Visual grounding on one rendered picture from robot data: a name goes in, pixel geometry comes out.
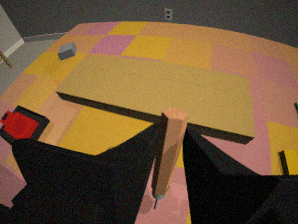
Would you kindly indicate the tan panel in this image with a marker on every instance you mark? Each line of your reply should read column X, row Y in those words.
column 219, row 104

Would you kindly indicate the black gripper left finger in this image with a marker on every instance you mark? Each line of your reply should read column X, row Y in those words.
column 115, row 180

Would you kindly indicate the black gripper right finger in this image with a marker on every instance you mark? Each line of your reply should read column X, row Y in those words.
column 223, row 191

